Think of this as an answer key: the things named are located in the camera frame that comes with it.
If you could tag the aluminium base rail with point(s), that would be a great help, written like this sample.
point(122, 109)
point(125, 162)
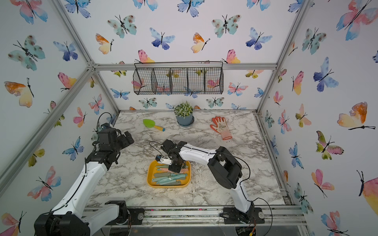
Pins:
point(276, 215)

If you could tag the yellow plastic storage tray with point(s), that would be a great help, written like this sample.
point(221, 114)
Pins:
point(160, 177)

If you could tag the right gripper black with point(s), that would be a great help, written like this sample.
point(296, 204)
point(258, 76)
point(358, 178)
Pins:
point(174, 168)

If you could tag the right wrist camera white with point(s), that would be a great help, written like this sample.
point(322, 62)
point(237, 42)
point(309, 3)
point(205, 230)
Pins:
point(163, 160)

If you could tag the potted green plant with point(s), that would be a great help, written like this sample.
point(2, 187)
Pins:
point(184, 114)

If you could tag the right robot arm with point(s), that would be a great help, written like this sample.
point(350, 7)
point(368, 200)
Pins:
point(226, 170)

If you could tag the teal ceramic sheathed knife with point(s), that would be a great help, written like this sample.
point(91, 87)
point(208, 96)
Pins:
point(172, 179)

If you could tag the black wire wall basket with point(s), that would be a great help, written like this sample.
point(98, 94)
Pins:
point(179, 78)

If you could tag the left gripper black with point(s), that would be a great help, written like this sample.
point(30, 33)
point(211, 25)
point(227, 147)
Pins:
point(123, 139)

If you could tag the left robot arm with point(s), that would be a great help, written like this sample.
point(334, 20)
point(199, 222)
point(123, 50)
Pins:
point(66, 218)

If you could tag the red and pink glove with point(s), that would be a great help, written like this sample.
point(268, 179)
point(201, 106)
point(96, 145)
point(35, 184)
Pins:
point(220, 126)

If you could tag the green toy garden trowel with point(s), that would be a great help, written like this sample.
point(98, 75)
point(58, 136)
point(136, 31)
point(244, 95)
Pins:
point(151, 124)

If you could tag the pink sheathed fruit knife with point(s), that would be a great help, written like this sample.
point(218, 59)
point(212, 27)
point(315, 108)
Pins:
point(182, 171)

